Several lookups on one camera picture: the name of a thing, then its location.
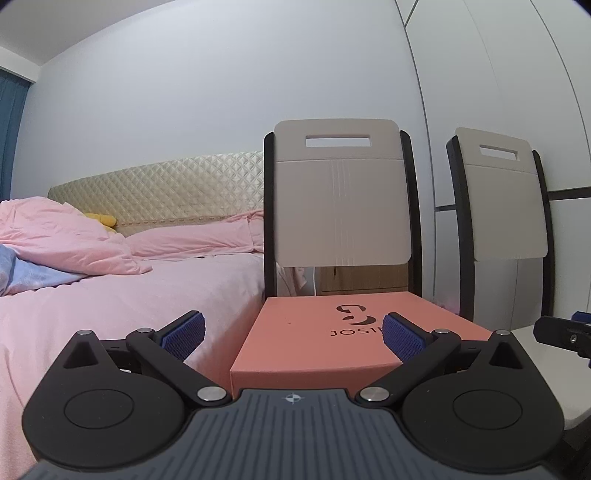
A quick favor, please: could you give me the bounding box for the light blue cloth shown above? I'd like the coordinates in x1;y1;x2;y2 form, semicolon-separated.
0;244;87;296

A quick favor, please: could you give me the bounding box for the pink duvet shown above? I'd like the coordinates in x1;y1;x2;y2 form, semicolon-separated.
0;197;153;296

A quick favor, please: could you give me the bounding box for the wooden nightstand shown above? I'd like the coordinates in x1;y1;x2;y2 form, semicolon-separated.
320;264;410;294

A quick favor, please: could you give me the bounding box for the pink pillow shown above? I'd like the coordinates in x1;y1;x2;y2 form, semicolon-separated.
124;210;266;260

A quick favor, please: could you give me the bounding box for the beige quilted headboard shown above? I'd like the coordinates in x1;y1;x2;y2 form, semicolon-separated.
47;150;265;230

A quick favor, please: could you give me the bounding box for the bed with pink sheet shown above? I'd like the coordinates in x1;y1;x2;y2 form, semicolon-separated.
0;251;267;480

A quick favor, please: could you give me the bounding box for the pink box lid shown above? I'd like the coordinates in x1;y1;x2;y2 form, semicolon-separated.
230;292;494;402

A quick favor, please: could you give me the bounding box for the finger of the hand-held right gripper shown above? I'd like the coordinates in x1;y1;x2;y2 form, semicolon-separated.
533;311;591;361

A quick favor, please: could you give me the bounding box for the yellow plush toy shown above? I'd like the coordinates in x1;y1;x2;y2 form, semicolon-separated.
83;212;119;230

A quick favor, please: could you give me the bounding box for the beige chair with black frame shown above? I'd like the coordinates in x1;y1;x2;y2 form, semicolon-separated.
263;119;423;302
445;127;591;432

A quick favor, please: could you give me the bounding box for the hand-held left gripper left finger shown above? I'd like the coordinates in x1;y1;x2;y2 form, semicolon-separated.
62;310;232;408

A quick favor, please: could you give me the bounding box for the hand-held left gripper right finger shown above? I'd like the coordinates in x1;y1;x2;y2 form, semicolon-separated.
355;312;529;409

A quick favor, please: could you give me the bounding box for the blue curtain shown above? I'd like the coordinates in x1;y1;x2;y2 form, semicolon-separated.
0;68;32;202

